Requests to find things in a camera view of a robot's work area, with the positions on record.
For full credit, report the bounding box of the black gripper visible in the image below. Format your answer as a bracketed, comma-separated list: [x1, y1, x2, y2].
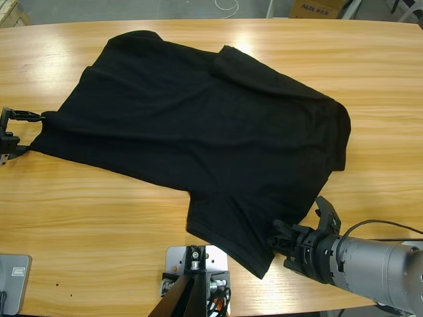
[0, 106, 47, 166]
[268, 219, 345, 286]

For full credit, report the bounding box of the black T-shirt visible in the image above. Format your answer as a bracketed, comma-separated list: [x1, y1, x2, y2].
[28, 29, 352, 279]

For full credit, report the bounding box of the silver metal clamp fitting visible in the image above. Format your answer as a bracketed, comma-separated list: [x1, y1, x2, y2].
[159, 271, 178, 297]
[209, 278, 230, 295]

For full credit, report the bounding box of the cardboard box with AUX print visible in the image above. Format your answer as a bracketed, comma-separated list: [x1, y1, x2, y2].
[288, 0, 342, 19]

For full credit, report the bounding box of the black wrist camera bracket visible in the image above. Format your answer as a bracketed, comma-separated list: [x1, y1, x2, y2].
[314, 195, 342, 234]

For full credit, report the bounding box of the dark camera post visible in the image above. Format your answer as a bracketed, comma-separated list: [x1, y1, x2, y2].
[147, 244, 212, 317]

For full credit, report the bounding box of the orange and black cable bundle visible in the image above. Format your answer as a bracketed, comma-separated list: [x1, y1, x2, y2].
[205, 286, 233, 317]

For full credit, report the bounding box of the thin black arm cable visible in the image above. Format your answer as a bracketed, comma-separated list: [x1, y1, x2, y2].
[341, 219, 423, 240]

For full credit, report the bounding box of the white mount block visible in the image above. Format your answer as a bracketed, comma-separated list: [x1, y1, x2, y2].
[165, 244, 231, 298]

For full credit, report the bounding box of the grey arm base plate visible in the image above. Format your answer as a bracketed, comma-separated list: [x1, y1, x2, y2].
[0, 254, 33, 316]

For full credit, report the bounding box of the white cable loop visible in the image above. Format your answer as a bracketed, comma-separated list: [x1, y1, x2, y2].
[214, 0, 240, 15]

